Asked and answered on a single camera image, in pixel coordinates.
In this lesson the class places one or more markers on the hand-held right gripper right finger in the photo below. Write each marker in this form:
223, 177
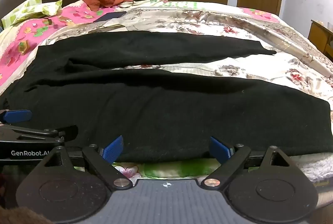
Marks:
219, 148

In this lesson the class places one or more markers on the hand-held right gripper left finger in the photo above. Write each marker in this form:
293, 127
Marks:
113, 149

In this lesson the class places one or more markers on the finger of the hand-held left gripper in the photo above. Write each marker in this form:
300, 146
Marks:
52, 133
17, 116

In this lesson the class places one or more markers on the black pants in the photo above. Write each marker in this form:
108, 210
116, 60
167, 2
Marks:
166, 114

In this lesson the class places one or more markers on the brown fuzzy cloth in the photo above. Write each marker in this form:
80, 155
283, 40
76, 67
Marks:
20, 216

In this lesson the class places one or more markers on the pink floral bedsheet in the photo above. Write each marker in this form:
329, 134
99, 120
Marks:
28, 28

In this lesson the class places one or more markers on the white fluffy blanket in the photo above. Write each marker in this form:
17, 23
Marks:
316, 168

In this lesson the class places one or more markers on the white red floral quilt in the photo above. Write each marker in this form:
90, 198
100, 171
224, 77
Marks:
208, 20

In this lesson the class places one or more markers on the wooden side cabinet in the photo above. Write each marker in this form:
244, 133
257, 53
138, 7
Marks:
318, 36

